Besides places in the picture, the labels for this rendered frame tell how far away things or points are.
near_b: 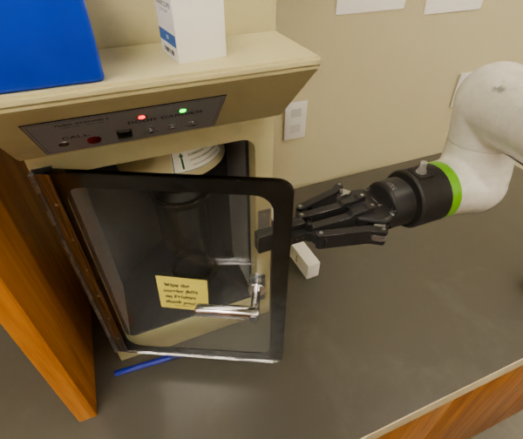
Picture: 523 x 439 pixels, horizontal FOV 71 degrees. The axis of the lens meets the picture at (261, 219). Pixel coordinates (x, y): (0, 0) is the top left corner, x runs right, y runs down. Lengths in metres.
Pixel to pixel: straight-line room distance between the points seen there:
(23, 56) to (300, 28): 0.76
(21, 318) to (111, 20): 0.36
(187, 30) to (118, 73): 0.07
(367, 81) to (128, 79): 0.91
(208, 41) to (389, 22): 0.83
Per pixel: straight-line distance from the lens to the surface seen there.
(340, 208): 0.55
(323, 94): 1.11
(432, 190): 0.58
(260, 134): 0.54
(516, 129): 0.53
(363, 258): 0.98
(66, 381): 0.68
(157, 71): 0.37
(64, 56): 0.35
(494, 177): 0.65
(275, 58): 0.39
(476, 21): 1.39
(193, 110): 0.41
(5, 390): 0.89
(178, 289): 0.57
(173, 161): 0.55
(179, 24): 0.38
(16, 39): 0.35
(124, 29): 0.46
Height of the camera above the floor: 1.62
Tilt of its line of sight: 40 degrees down
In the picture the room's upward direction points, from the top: straight up
